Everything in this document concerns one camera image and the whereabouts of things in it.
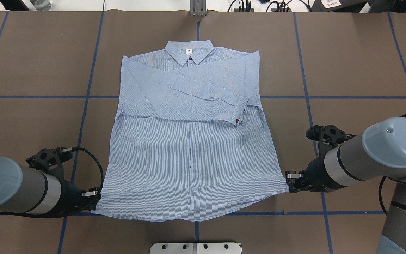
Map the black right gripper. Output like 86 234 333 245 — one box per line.
285 157 334 193

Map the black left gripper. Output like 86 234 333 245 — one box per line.
61 180 101 216

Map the blue striped button shirt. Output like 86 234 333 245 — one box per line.
92 40 288 222

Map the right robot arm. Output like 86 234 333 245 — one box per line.
285 117 406 254

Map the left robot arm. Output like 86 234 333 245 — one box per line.
0 147 102 218

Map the black device with label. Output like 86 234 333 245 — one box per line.
310 0 368 13

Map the clear water bottle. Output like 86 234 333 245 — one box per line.
30 0 52 12

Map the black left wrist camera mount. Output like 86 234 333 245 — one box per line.
25 147 73 179

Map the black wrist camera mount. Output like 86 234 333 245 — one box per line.
25 147 73 179
306 125 356 157

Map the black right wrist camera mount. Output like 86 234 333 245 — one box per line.
306 125 356 157

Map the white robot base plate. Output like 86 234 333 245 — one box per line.
149 242 243 254

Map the black cable bundle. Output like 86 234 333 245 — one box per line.
228 0 311 12

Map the grey aluminium frame post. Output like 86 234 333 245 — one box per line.
190 0 207 17

